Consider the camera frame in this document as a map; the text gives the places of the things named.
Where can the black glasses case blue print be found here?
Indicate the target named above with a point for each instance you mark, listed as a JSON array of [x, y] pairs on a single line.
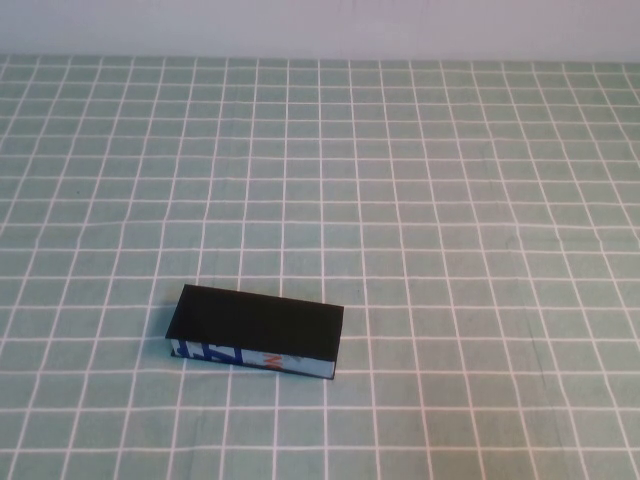
[[260, 320]]

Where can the green white checked tablecloth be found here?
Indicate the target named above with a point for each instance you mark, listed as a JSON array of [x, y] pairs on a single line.
[[450, 200]]

